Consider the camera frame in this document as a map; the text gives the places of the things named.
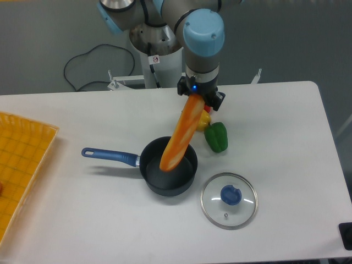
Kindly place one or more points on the yellow plastic basket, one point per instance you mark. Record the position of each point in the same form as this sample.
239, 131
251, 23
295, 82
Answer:
25, 144

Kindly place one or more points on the black device at edge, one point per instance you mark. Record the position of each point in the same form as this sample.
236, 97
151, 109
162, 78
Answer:
345, 233

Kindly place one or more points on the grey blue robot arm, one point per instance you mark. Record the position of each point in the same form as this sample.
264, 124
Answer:
197, 25

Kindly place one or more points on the glass lid blue knob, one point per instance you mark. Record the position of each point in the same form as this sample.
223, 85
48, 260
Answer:
229, 201

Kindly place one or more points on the black pot blue handle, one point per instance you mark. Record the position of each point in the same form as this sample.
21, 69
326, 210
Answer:
171, 183

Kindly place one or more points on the long orange bread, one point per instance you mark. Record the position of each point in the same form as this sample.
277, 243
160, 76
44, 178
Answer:
183, 133

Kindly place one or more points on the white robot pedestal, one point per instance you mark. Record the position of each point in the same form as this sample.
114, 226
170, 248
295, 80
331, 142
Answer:
160, 56

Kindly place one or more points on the green bell pepper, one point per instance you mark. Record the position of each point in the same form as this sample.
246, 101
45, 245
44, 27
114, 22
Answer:
217, 137

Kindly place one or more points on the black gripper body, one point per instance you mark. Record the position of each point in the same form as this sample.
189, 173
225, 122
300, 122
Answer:
207, 90

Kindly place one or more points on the red bell pepper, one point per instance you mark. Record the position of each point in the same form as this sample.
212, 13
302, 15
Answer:
207, 108

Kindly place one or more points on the yellow bell pepper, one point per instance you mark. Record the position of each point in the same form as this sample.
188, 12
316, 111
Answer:
204, 121

